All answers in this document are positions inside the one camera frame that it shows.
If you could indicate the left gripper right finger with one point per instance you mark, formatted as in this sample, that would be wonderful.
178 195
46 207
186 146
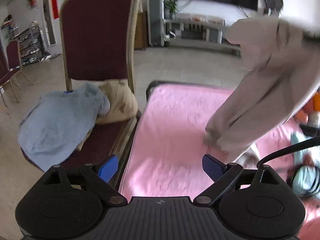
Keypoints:
224 177

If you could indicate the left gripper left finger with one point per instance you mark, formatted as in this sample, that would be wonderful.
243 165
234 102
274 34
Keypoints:
96 179

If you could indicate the white grey hoodie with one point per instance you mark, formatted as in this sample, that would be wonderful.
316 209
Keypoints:
282 59

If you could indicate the pink towel table cover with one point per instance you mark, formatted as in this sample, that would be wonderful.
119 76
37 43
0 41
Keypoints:
164 174

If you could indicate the light blue knit sweater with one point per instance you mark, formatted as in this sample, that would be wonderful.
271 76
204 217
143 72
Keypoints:
59 122

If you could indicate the beige garment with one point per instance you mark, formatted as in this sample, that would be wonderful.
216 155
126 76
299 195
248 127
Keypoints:
117 102

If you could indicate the folded teal white garment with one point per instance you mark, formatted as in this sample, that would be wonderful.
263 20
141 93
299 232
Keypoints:
305 178

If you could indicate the grey tv console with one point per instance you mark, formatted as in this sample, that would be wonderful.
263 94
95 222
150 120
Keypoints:
198 33

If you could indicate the far maroon chair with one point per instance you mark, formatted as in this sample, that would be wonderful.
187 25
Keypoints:
11 65

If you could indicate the metal shoe rack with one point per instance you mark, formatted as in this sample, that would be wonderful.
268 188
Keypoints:
32 47

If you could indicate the maroon banquet chair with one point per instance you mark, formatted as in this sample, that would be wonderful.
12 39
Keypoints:
98 44

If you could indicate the standing mirror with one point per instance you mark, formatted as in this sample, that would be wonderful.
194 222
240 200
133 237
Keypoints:
47 21

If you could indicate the potted green plant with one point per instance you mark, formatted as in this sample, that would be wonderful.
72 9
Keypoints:
171 7

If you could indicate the grey tower speaker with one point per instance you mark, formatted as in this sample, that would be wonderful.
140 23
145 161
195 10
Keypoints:
156 23

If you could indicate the hanging wall plant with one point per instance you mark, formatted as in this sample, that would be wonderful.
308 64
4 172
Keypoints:
31 3

